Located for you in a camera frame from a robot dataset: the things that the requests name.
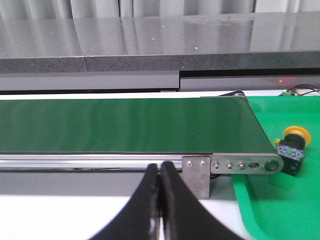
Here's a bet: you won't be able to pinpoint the grey stone countertop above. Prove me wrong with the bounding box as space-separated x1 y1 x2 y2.
0 12 320 74

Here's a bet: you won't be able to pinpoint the white pleated curtain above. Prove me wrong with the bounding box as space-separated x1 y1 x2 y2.
0 0 320 20

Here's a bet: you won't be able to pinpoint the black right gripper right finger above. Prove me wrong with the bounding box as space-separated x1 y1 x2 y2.
160 161 242 240

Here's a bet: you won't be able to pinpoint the green plastic tray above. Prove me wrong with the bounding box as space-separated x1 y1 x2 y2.
232 96 320 240

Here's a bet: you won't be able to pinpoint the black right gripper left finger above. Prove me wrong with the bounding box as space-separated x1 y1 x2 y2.
92 163 160 240

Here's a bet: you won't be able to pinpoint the aluminium conveyor side rail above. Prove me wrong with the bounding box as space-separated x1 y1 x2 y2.
0 153 183 171

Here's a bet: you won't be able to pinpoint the metal conveyor mounting plate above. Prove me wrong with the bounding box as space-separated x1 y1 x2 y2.
182 156 211 200

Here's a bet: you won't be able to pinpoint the green conveyor belt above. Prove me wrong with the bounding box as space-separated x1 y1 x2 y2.
0 97 273 154

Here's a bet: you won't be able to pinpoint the grey panel under countertop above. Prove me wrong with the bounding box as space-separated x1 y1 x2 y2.
0 68 320 95

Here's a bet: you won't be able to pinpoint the yellow mushroom push button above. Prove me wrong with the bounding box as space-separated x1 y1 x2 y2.
274 125 312 176

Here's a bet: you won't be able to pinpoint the metal conveyor end bracket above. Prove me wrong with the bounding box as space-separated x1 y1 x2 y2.
210 153 284 175

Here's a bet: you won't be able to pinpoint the red and black wires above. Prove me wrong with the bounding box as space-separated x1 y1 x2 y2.
281 84 320 98

